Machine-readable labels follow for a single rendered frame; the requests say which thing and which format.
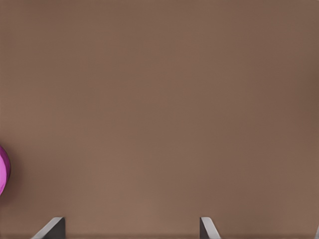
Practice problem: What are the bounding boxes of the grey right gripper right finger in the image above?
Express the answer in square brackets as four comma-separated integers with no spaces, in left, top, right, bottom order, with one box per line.
[199,217,221,239]

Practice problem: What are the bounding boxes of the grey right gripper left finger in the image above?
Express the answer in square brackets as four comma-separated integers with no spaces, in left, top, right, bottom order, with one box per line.
[31,217,66,239]

